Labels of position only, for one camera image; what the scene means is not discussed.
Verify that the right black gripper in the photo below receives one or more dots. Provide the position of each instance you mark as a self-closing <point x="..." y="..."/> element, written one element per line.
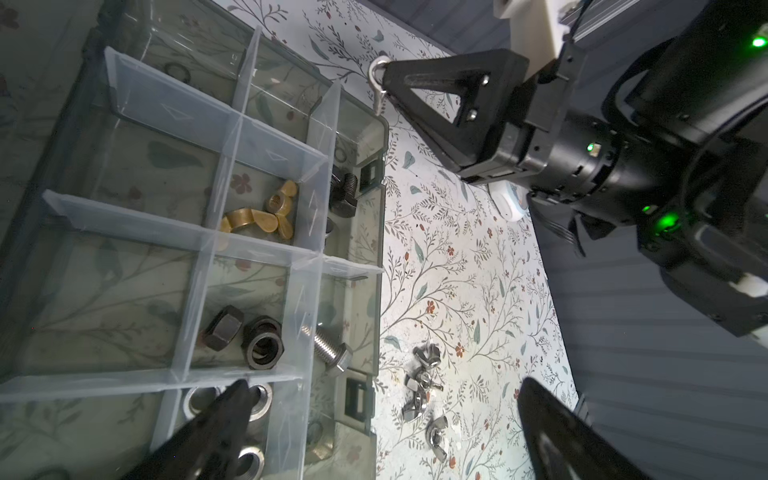
<point x="464" y="109"/>

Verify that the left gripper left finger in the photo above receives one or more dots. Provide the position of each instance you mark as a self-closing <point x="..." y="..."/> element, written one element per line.
<point x="208" y="446"/>

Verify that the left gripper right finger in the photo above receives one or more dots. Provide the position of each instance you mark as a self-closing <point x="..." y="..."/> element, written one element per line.
<point x="561" y="445"/>

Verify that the silver hex bolt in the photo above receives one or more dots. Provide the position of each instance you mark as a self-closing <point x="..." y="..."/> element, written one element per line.
<point x="336" y="356"/>

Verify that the brass wing nut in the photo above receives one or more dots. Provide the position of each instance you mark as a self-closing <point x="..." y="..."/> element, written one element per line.
<point x="280" y="204"/>
<point x="245" y="217"/>

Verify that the black hex bolt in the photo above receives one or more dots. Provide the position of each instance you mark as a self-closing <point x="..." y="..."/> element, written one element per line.
<point x="343" y="188"/>

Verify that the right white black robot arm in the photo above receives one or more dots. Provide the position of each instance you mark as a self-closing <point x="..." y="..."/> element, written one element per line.
<point x="678" y="152"/>

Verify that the pile of screws and nuts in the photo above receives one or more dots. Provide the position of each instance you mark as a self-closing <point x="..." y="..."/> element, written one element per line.
<point x="420" y="383"/>

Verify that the silver hex nut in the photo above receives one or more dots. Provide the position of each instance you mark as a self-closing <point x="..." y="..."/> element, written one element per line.
<point x="250" y="464"/>
<point x="261" y="399"/>
<point x="198" y="399"/>

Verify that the black hex nut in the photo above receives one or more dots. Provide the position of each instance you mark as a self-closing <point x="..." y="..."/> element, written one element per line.
<point x="224" y="327"/>
<point x="262" y="343"/>

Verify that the white tape roll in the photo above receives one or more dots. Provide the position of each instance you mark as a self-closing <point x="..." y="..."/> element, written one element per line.
<point x="510" y="200"/>

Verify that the floral table mat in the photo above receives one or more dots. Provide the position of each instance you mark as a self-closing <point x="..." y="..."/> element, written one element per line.
<point x="456" y="274"/>

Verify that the clear divided organizer box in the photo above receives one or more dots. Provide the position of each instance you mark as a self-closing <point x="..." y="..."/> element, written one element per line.
<point x="128" y="129"/>

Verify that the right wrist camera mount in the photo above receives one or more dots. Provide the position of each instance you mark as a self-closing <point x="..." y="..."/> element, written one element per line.
<point x="540" y="28"/>

